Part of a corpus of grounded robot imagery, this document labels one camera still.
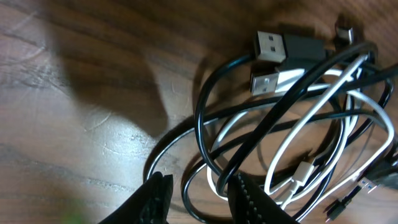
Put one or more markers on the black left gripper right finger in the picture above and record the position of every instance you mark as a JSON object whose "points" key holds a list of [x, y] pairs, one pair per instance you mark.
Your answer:
{"points": [[250, 205]]}

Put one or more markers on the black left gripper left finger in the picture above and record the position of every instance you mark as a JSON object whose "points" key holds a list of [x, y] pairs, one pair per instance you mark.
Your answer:
{"points": [[149, 204]]}

